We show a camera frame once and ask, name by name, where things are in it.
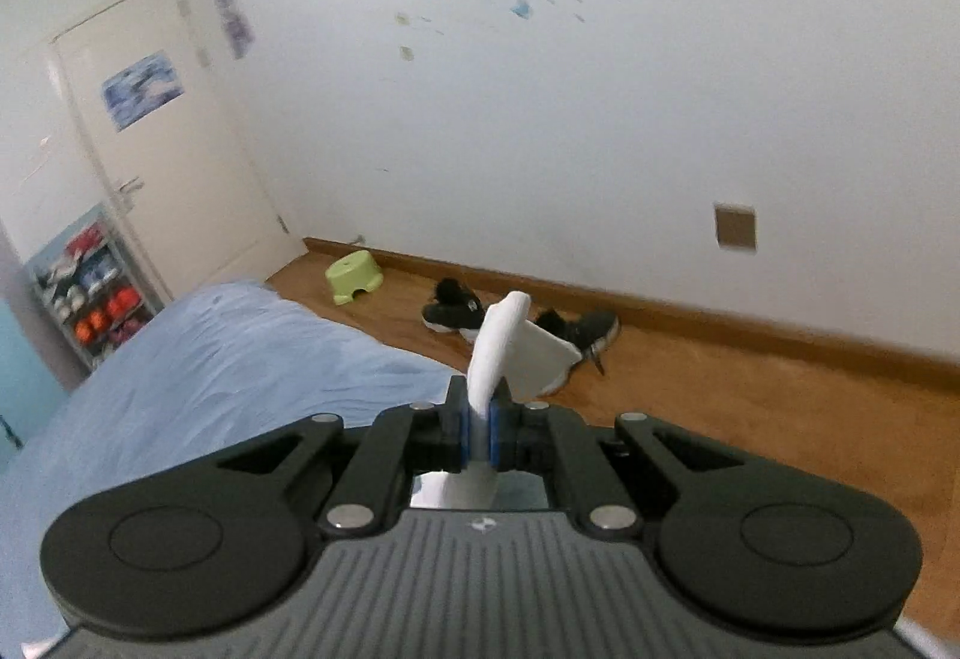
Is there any bronze wall socket plate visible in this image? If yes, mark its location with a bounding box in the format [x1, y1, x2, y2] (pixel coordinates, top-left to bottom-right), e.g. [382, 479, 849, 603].
[715, 203, 757, 251]

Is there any white door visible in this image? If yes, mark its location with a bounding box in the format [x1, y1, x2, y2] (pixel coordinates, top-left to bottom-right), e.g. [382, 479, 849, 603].
[53, 0, 306, 299]

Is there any black sneaker right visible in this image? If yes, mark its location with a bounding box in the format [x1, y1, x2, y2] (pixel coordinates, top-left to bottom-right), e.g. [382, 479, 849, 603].
[534, 310, 620, 375]

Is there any green plastic stool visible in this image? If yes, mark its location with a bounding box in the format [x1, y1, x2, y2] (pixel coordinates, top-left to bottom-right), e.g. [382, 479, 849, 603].
[325, 249, 384, 306]

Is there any black sneaker left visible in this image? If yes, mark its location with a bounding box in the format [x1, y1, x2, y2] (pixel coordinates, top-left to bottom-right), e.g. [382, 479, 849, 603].
[421, 278, 485, 342]

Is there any black sneaker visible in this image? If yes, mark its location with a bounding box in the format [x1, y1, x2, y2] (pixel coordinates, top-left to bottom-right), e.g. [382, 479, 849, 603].
[534, 310, 620, 375]
[421, 278, 485, 342]

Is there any blue bedspread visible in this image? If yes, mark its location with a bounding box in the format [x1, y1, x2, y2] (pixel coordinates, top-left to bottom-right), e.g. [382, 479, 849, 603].
[2, 282, 454, 657]

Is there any blue door poster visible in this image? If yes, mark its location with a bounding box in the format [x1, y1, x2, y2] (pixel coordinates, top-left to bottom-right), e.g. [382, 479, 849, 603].
[101, 52, 184, 131]

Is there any purple wall poster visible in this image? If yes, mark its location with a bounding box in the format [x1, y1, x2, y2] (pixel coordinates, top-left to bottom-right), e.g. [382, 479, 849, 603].
[213, 0, 254, 60]

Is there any white Nevada sweatshirt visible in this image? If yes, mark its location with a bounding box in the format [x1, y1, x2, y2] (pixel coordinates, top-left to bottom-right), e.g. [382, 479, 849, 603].
[410, 290, 581, 511]

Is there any grey shoe rack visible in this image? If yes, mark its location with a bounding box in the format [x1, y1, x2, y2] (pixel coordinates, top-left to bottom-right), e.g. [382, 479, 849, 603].
[26, 204, 164, 372]

